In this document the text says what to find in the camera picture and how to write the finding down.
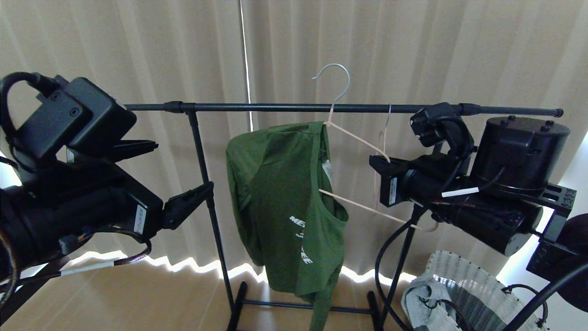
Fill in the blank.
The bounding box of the beige curtain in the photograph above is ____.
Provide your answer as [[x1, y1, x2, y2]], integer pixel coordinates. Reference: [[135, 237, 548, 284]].
[[0, 0, 588, 283]]

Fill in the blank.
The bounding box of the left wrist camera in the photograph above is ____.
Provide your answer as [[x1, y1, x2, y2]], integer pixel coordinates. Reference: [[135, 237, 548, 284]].
[[13, 76, 137, 173]]

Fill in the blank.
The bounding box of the green long-sleeved shirt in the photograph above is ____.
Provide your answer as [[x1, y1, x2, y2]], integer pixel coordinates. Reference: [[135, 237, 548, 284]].
[[225, 121, 350, 331]]

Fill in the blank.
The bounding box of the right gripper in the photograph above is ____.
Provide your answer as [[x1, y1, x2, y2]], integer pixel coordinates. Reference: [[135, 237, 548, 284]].
[[370, 155, 543, 257]]

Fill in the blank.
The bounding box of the black clothes rack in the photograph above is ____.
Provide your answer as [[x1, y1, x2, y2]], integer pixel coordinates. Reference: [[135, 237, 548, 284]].
[[124, 101, 564, 331]]

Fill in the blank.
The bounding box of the white laundry basket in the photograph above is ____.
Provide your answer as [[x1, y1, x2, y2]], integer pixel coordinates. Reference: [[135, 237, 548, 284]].
[[413, 251, 549, 331]]

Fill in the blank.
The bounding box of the pale grey garment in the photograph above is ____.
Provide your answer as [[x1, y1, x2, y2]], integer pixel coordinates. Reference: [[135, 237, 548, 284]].
[[401, 275, 453, 331]]

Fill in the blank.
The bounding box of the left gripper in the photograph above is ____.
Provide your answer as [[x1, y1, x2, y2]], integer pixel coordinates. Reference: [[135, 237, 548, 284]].
[[0, 139, 215, 276]]

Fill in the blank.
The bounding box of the pink clothes hanger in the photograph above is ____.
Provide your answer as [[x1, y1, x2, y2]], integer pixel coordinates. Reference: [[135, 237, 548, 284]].
[[373, 105, 392, 217], [312, 63, 439, 232]]

